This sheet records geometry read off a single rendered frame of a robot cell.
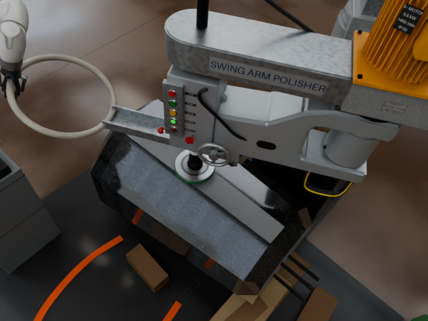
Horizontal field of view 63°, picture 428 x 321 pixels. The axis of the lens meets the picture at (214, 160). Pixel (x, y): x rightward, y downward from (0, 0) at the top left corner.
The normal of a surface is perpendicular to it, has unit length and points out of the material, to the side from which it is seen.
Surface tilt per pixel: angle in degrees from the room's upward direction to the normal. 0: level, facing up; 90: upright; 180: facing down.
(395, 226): 0
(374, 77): 0
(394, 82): 0
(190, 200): 45
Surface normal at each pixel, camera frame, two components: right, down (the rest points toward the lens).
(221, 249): -0.39, 0.00
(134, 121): 0.10, -0.59
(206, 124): -0.25, 0.77
